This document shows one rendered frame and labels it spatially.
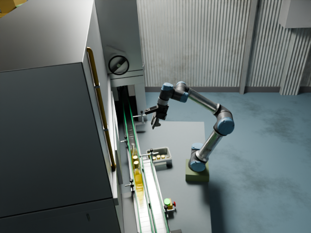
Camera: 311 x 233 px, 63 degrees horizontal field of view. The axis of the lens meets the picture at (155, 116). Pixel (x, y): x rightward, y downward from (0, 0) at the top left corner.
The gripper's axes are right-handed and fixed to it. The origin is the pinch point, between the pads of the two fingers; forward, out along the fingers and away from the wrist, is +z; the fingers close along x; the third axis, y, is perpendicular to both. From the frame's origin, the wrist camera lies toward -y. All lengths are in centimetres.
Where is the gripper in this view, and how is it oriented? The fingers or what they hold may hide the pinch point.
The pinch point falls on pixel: (152, 125)
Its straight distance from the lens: 193.0
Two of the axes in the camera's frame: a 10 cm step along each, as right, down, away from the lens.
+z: -2.8, 8.3, 4.8
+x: -1.7, -5.3, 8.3
